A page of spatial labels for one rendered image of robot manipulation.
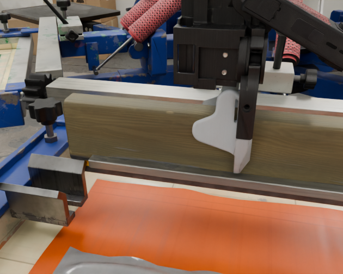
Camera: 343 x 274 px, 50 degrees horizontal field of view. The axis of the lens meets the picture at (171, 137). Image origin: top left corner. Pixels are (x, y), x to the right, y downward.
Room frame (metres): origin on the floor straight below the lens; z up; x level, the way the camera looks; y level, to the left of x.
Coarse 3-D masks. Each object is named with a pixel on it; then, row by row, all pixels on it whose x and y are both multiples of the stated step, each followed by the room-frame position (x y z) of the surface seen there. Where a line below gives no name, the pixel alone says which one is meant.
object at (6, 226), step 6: (66, 150) 0.46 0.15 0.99; (60, 156) 0.45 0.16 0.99; (66, 156) 0.46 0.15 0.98; (30, 186) 0.37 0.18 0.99; (6, 216) 0.32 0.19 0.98; (0, 222) 0.31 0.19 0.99; (6, 222) 0.32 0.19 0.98; (12, 222) 0.33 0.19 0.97; (18, 222) 0.34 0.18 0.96; (0, 228) 0.31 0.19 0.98; (6, 228) 0.32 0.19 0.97; (12, 228) 0.33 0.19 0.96; (18, 228) 0.33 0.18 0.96; (0, 234) 0.31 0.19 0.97; (6, 234) 0.31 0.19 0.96; (12, 234) 0.32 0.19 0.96; (0, 240) 0.30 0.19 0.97; (6, 240) 0.31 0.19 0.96; (0, 246) 0.30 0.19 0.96
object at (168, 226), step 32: (96, 192) 0.40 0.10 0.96; (128, 192) 0.40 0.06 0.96; (160, 192) 0.40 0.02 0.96; (192, 192) 0.40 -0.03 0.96; (96, 224) 0.34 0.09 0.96; (128, 224) 0.34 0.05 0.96; (160, 224) 0.34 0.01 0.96; (192, 224) 0.34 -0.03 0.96; (224, 224) 0.34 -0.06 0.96; (128, 256) 0.29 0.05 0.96; (160, 256) 0.29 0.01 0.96; (192, 256) 0.29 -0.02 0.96; (224, 256) 0.29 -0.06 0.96
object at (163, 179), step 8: (88, 168) 0.38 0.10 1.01; (128, 176) 0.37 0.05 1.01; (136, 176) 0.36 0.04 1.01; (144, 176) 0.36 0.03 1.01; (152, 176) 0.36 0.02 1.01; (184, 184) 0.35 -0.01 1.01; (192, 184) 0.35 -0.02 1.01; (200, 184) 0.35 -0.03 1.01; (208, 184) 0.34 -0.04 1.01; (216, 184) 0.34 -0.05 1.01; (248, 192) 0.33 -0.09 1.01; (256, 192) 0.33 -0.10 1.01; (264, 192) 0.33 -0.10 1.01; (272, 192) 0.33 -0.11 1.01; (304, 200) 0.32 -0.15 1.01; (312, 200) 0.32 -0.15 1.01; (320, 200) 0.32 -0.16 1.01; (328, 200) 0.31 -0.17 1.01
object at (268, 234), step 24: (240, 216) 0.35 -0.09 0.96; (264, 216) 0.35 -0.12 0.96; (288, 216) 0.35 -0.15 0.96; (312, 216) 0.35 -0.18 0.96; (336, 216) 0.35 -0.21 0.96; (240, 240) 0.31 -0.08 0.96; (264, 240) 0.31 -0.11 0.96; (288, 240) 0.31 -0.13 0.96; (312, 240) 0.31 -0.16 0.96; (336, 240) 0.31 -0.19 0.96; (240, 264) 0.28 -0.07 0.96; (264, 264) 0.28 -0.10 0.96; (288, 264) 0.28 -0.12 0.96; (312, 264) 0.28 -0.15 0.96; (336, 264) 0.28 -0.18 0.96
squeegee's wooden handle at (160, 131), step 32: (96, 96) 0.38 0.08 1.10; (96, 128) 0.36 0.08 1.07; (128, 128) 0.35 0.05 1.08; (160, 128) 0.35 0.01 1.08; (256, 128) 0.32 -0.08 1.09; (288, 128) 0.32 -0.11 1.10; (320, 128) 0.31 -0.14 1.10; (160, 160) 0.35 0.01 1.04; (192, 160) 0.34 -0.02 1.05; (224, 160) 0.33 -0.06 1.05; (256, 160) 0.32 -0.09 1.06; (288, 160) 0.32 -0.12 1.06; (320, 160) 0.31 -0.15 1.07
